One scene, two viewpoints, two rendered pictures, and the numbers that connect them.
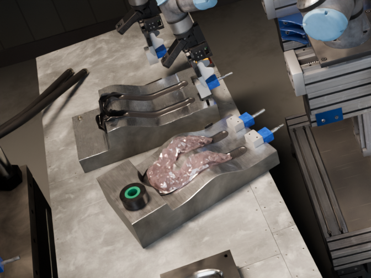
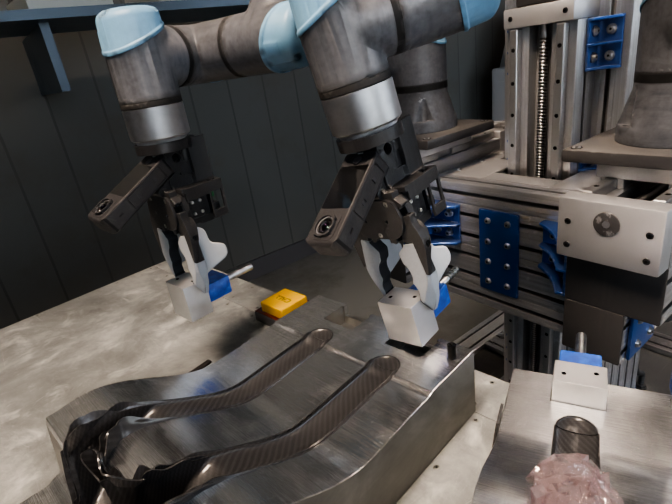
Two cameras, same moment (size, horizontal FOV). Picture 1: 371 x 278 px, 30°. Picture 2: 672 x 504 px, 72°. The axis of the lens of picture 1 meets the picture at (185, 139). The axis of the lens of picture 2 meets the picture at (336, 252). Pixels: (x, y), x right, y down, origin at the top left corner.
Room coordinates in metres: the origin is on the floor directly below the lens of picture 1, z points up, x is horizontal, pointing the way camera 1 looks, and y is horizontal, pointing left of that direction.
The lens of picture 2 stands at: (1.60, 0.26, 1.22)
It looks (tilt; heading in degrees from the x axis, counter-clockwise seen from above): 23 degrees down; 318
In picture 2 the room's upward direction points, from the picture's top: 9 degrees counter-clockwise
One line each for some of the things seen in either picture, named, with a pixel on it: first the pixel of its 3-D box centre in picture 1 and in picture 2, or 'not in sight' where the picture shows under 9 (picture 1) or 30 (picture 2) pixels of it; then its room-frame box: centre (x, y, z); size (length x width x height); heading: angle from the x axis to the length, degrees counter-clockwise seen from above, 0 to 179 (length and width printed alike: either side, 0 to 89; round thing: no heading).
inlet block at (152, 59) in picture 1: (163, 50); (216, 283); (2.21, -0.03, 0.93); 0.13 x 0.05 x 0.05; 92
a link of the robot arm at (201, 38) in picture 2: not in sight; (207, 52); (2.22, -0.11, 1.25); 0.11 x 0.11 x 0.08; 16
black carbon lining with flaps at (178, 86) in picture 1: (142, 101); (242, 407); (1.95, 0.10, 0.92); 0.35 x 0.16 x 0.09; 91
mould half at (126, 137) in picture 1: (141, 112); (234, 449); (1.96, 0.12, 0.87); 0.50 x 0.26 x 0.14; 91
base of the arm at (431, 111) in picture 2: not in sight; (421, 105); (2.25, -0.64, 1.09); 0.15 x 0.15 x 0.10
